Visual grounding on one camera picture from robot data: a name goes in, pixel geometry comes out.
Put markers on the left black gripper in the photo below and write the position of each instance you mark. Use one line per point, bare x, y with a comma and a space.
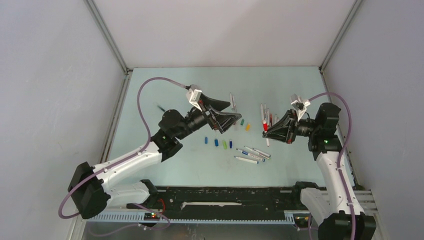
222, 121

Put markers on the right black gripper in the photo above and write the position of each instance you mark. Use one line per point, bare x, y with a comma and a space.
285, 129

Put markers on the grey cap white marker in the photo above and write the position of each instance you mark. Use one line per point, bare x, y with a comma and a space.
230, 100

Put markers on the orange cap marker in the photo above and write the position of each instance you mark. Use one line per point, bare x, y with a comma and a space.
262, 113

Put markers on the navy cap marker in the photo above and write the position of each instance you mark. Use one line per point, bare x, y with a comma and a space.
262, 153

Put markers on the light green cap marker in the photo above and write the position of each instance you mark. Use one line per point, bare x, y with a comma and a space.
260, 155

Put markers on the blue cap thick marker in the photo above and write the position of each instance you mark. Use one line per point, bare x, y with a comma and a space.
251, 155

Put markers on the blue cap thin marker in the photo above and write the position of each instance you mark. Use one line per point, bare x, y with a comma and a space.
246, 160

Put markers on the dark blue cap marker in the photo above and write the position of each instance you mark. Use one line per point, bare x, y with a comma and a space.
234, 106

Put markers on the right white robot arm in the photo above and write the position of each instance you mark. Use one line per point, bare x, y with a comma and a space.
341, 217

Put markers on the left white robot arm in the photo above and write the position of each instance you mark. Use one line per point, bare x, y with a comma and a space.
94, 188

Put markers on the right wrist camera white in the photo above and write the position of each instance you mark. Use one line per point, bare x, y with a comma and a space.
300, 105

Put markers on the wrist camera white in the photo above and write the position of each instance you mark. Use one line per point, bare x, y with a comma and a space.
193, 96
300, 105

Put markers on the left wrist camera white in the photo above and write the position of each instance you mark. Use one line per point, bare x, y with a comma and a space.
193, 96

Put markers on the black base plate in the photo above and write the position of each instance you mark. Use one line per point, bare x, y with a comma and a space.
221, 202

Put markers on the grey cable duct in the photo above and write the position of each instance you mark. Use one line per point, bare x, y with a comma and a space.
290, 217

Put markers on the aluminium frame rail right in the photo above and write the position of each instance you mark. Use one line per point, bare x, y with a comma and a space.
349, 71

